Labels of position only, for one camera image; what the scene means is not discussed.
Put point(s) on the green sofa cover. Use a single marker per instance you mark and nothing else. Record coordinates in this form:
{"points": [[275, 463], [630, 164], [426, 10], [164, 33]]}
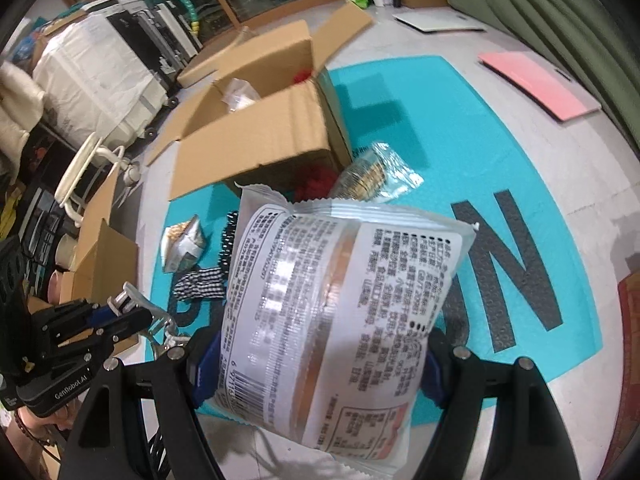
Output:
{"points": [[550, 20]]}

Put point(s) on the white flat scale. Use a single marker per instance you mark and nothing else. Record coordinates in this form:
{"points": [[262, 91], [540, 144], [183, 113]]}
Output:
{"points": [[437, 21]]}

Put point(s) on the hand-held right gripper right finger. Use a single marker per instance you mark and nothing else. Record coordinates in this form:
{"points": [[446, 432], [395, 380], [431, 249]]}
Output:
{"points": [[434, 375]]}

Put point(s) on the white printed snack packet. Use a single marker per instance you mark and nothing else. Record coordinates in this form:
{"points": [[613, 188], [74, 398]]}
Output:
{"points": [[320, 320]]}

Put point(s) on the white floor fan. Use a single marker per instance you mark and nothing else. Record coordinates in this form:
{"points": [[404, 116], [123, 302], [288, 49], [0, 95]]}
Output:
{"points": [[82, 170]]}

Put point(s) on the small silver snack packet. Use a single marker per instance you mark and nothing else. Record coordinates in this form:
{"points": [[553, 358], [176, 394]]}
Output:
{"points": [[184, 245]]}

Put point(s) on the white covered cart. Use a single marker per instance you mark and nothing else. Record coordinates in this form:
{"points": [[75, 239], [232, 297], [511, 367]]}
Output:
{"points": [[95, 75]]}

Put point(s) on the pink flat board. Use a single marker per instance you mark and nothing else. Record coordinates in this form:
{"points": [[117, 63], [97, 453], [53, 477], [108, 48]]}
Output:
{"points": [[540, 82]]}

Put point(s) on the teal floor mat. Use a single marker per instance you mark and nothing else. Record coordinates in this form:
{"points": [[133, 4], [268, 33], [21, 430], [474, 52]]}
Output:
{"points": [[450, 170]]}

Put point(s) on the clear biscuit packet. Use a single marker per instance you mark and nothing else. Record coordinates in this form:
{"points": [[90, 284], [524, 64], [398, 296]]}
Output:
{"points": [[372, 172]]}

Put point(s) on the small cardboard box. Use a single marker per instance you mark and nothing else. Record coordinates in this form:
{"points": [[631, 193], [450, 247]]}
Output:
{"points": [[105, 255]]}

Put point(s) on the red patterned rug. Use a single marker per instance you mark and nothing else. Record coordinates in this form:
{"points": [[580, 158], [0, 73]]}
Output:
{"points": [[631, 325]]}

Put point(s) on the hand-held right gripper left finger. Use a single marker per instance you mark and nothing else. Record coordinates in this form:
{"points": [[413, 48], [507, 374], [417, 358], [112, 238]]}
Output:
{"points": [[202, 370]]}

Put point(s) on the black white gingham cloth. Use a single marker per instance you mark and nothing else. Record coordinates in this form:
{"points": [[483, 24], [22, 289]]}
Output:
{"points": [[200, 282]]}

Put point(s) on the red fluffy yarn ball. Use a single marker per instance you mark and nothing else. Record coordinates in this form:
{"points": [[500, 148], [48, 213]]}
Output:
{"points": [[317, 182]]}

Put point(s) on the person's left forearm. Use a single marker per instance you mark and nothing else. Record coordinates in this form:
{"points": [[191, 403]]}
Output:
{"points": [[25, 452]]}

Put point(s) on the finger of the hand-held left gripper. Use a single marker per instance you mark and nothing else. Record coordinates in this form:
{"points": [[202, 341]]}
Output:
{"points": [[105, 317], [130, 325]]}

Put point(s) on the silver metal clip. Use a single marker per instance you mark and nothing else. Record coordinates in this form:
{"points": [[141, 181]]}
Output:
{"points": [[122, 299]]}

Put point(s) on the large cardboard box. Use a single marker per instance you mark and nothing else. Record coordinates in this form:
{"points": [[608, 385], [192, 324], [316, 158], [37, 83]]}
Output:
{"points": [[265, 130]]}

